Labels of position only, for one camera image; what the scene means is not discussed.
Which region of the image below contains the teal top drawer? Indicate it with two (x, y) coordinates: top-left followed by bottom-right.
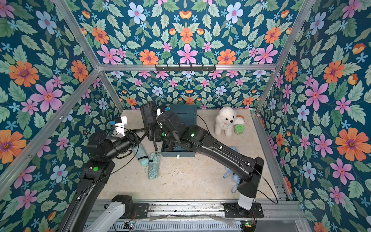
(161, 141), (195, 158)

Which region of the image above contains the mint green folded umbrella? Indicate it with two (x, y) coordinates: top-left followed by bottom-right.
(148, 152), (160, 180)

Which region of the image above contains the white plush dog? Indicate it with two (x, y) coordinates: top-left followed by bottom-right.
(214, 107), (237, 137)

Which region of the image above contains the green lidded cup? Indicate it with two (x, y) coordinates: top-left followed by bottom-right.
(234, 124), (245, 135)

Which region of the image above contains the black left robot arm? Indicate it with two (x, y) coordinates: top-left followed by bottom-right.
(57, 128), (145, 232)

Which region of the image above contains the black wall hook rail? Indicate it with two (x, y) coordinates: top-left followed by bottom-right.
(155, 64), (216, 72)

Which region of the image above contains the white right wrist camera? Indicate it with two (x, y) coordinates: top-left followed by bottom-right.
(156, 106), (169, 116)

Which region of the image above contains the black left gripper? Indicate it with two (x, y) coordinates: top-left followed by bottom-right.
(103, 129), (143, 162)

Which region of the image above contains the light blue umbrella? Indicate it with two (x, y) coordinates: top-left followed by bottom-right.
(223, 147), (237, 179)
(231, 174), (240, 193)

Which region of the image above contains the teal drawer cabinet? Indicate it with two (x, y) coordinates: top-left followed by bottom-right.
(169, 104), (197, 126)

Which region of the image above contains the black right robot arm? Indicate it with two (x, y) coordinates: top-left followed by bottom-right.
(141, 107), (264, 211)

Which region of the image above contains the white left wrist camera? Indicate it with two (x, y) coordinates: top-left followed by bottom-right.
(110, 116), (128, 137)

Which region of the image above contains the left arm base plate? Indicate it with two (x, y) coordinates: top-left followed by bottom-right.
(120, 203), (149, 219)

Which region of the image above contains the black umbrella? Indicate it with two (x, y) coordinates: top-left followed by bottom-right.
(140, 101), (158, 152)

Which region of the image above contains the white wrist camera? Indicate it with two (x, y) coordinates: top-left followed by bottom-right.
(156, 106), (169, 116)
(110, 116), (128, 137)

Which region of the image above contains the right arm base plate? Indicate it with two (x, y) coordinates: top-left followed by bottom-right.
(223, 202), (264, 219)

